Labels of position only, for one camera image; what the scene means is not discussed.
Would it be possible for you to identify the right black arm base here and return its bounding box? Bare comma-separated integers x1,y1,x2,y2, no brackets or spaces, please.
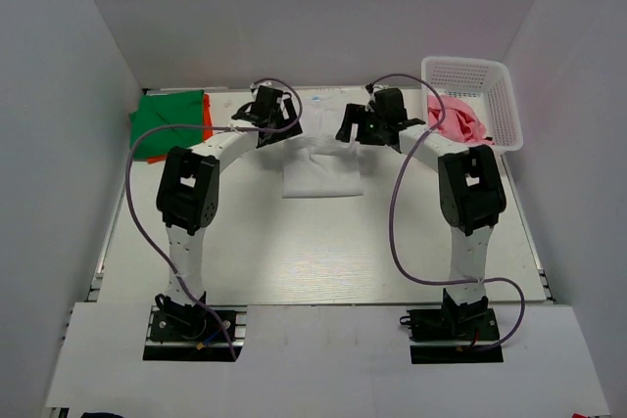
399,308,504,365

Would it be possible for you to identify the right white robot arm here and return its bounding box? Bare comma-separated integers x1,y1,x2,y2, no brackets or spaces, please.
335,88,506,308

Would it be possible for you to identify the pink t shirt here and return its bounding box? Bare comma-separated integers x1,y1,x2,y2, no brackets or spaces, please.
437,95,493,145

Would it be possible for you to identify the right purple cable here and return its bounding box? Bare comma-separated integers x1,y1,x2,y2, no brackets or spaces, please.
364,73,526,353

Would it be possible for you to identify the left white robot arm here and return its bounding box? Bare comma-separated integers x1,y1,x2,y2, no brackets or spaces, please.
156,83,302,308

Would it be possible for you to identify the green folded t shirt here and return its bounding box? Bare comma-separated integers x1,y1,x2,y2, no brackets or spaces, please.
129,90,206,161

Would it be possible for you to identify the white plastic basket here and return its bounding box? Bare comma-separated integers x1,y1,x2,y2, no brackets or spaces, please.
420,56,523,154

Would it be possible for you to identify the white t shirt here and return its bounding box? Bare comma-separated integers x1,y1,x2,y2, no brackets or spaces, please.
282,92,363,199

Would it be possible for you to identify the orange folded t shirt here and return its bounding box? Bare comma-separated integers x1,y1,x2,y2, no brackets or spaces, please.
146,93,214,164

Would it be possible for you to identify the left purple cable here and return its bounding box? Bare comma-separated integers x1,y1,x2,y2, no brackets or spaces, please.
124,77,306,360

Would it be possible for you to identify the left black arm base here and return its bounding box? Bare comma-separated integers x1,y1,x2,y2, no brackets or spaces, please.
142,306,247,362

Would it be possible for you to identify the purple cable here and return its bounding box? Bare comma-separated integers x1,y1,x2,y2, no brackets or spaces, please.
364,73,526,353
124,77,306,360

